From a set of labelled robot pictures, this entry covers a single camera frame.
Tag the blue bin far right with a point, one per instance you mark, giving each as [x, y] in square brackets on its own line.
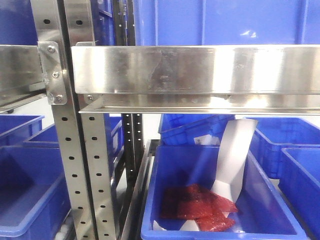
[300, 182]

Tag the left steel shelf rail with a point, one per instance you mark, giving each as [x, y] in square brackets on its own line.
[21, 78]

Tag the blue bin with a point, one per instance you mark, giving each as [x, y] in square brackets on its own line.
[34, 199]
[262, 213]
[300, 182]
[14, 129]
[193, 129]
[272, 134]

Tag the blue bin front left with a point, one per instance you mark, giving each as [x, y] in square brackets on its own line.
[34, 199]

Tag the steel shelf upright left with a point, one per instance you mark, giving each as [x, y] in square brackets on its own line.
[56, 62]

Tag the blue bin rear right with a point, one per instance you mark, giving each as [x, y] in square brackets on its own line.
[272, 134]

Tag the steel shelf front rail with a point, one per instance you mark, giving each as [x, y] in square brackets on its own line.
[263, 79]

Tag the blue bin upper shelf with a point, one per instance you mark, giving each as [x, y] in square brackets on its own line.
[226, 22]

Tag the blue bin rear centre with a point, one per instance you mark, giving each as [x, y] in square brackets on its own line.
[193, 129]

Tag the steel shelf upright right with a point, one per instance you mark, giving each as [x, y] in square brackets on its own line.
[85, 34]

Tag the steel shelf upright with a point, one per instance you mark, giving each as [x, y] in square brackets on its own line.
[56, 62]
[85, 34]

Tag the red bubble bags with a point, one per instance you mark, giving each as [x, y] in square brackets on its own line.
[196, 208]

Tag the black perforated upright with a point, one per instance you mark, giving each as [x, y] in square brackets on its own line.
[132, 124]

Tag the blue bin front centre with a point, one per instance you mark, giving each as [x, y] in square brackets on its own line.
[262, 213]

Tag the blue bin rear left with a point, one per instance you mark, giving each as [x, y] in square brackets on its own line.
[14, 129]

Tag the steel shelf rail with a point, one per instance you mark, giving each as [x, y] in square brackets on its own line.
[21, 78]
[263, 79]

